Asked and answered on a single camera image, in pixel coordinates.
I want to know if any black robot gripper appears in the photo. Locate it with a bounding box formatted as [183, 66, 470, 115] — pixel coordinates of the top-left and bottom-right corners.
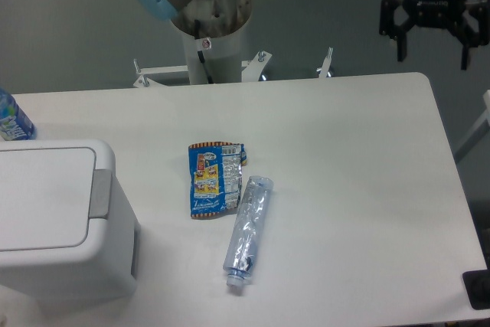
[379, 0, 489, 70]

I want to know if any white trash can lid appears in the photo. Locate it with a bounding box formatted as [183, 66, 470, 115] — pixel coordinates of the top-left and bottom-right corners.
[1, 146, 115, 251]

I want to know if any white plastic trash can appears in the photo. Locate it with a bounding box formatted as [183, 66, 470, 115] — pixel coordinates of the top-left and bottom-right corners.
[1, 139, 141, 300]

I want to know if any blue snack wrapper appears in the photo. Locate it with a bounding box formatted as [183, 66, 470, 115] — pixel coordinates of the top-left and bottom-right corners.
[188, 141, 247, 219]

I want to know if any black device at table edge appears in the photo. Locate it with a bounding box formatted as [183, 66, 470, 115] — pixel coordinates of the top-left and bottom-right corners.
[462, 270, 489, 310]

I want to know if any crushed clear plastic bottle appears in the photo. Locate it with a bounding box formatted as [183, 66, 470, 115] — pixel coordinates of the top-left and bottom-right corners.
[223, 175, 274, 289]

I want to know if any blue labelled water bottle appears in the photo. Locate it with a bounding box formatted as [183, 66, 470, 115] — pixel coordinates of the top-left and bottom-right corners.
[1, 89, 37, 142]

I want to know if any white frame at right edge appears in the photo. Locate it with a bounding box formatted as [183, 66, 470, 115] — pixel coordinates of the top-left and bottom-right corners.
[453, 90, 489, 164]

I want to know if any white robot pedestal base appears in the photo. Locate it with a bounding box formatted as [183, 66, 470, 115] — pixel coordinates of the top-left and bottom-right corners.
[132, 0, 335, 89]

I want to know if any black cable on pedestal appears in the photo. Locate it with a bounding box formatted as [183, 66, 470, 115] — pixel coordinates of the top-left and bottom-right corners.
[194, 18, 214, 84]

